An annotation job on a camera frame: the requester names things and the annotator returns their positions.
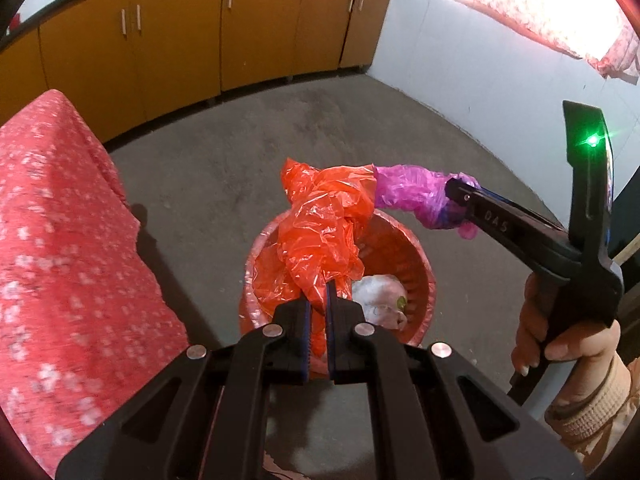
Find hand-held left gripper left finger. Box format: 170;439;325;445
55;294;313;480

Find pink window curtain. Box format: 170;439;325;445
427;0;640;81

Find person's right forearm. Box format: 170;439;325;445
544;355;640;461

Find purple plastic bag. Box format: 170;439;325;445
372;162;483;241

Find red floral tablecloth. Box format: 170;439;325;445
0;89;188;478

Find crumpled white bag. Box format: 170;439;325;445
350;274;408;331

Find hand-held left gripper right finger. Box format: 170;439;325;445
325;280;586;480

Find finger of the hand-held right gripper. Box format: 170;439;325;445
444;177;581;264
467;184;569;235

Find orange kitchen base cabinets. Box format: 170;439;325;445
0;0;401;143

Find person's right hand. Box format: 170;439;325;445
511;275;622;378

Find red plastic bag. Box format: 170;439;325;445
252;157;378;361

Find red trash bin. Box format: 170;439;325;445
239;208;437;376

